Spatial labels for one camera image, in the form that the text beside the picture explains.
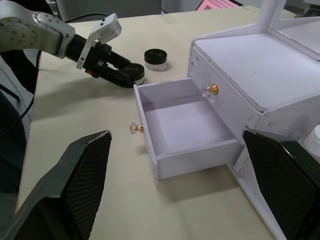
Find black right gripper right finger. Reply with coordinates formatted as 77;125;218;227
242;128;320;240

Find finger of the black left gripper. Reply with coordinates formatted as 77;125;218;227
97;65;137;89
109;50;132;68

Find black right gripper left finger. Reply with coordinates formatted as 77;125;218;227
0;129;113;240

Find black lid compact jar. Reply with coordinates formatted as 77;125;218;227
124;63;146;85
143;48;169;72

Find white drawer with gold knob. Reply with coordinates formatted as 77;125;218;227
187;45;262;131
129;77;242;181

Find white makeup organizer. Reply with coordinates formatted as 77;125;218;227
186;32;320;240

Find white bottle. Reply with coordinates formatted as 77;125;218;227
303;124;320;164

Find pink perforated board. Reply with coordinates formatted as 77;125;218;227
196;0;243;12

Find white framed mirror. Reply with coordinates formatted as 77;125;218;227
255;0;320;61

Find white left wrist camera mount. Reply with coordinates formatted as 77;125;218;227
75;13;123;70

